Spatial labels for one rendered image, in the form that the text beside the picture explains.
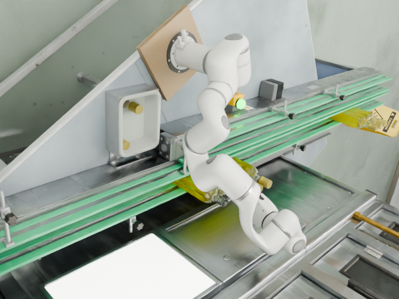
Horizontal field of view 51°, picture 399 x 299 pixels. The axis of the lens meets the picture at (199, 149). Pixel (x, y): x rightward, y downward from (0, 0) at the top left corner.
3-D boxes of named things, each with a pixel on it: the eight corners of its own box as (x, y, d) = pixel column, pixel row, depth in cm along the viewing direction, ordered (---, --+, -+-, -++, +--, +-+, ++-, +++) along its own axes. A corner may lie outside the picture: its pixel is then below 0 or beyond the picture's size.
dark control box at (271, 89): (257, 95, 205) (271, 101, 200) (260, 80, 202) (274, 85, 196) (268, 93, 210) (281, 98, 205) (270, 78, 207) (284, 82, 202)
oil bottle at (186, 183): (170, 181, 162) (209, 206, 148) (170, 169, 159) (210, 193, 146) (180, 177, 165) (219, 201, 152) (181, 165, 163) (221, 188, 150)
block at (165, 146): (157, 155, 161) (168, 162, 156) (157, 133, 156) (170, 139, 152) (164, 153, 163) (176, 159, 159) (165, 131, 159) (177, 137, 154)
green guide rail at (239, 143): (177, 161, 160) (192, 169, 155) (177, 158, 159) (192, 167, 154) (377, 86, 274) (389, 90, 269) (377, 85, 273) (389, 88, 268)
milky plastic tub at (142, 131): (106, 150, 150) (120, 159, 145) (104, 91, 140) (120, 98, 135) (145, 138, 161) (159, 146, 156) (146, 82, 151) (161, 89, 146)
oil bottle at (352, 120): (326, 117, 238) (373, 134, 221) (328, 108, 236) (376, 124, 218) (331, 115, 242) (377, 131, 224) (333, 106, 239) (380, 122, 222)
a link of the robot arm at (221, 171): (265, 156, 124) (232, 174, 135) (216, 106, 119) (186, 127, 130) (246, 195, 113) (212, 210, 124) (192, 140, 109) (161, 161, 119)
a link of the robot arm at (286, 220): (275, 239, 117) (298, 215, 118) (253, 219, 125) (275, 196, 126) (295, 260, 127) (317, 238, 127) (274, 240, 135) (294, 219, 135)
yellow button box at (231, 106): (219, 107, 187) (232, 111, 183) (221, 91, 184) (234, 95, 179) (230, 104, 192) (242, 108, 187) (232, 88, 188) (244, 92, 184)
